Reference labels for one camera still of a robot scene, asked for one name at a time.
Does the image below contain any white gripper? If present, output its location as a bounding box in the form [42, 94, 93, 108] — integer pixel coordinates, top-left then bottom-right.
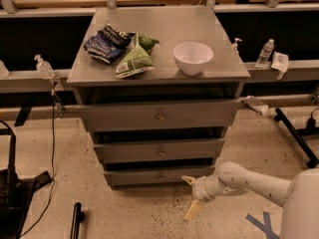
[182, 174, 247, 221]

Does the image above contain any grey bottom drawer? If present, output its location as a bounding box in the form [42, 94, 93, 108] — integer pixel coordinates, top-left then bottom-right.
[105, 165, 214, 187]

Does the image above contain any grey drawer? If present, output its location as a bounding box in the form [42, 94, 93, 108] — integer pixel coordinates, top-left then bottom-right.
[94, 138, 224, 163]
[105, 165, 214, 187]
[80, 100, 241, 131]

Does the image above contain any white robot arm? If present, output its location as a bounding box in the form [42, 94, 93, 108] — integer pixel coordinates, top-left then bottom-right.
[182, 161, 319, 239]

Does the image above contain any grey three-drawer cabinet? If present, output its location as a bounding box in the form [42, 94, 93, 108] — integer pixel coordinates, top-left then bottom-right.
[66, 5, 251, 190]

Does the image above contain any grey middle drawer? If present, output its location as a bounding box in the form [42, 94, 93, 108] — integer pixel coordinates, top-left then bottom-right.
[94, 138, 224, 163]

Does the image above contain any grey top drawer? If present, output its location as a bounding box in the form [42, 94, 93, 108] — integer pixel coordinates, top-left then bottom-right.
[80, 100, 241, 131]

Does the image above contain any blue tape cross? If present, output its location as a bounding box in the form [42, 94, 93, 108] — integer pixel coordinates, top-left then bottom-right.
[246, 212, 280, 239]

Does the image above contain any black bar on floor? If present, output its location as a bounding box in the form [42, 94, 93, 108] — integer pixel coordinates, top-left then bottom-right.
[70, 202, 85, 239]

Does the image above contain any black stand base right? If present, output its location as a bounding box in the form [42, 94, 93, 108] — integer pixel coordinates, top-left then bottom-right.
[274, 108, 319, 168]

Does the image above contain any white bowl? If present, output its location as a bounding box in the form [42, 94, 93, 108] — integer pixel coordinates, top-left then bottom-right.
[173, 42, 213, 76]

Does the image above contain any green chip bag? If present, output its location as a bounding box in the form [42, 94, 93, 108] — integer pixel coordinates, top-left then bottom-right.
[116, 32, 160, 79]

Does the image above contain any small pump bottle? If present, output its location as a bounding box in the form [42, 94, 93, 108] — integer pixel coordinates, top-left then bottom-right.
[232, 38, 242, 55]

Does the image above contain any white paper packet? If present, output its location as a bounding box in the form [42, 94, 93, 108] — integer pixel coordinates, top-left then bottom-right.
[271, 52, 289, 80]

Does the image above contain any clear water bottle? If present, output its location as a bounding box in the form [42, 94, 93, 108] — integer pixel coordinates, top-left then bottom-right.
[255, 39, 274, 68]

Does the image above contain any blue chip bag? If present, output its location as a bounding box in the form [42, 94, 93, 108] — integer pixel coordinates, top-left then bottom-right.
[84, 22, 135, 65]

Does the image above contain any black equipment stand left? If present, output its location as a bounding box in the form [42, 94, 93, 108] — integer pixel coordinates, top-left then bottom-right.
[0, 120, 52, 239]

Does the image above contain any clear sanitizer bottle left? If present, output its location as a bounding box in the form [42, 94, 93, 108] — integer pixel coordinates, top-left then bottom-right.
[34, 55, 55, 80]

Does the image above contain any crumpled packet on rail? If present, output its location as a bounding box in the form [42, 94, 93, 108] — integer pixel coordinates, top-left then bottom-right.
[243, 96, 268, 115]

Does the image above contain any black cable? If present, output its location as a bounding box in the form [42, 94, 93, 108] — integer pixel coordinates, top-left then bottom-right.
[19, 80, 66, 238]

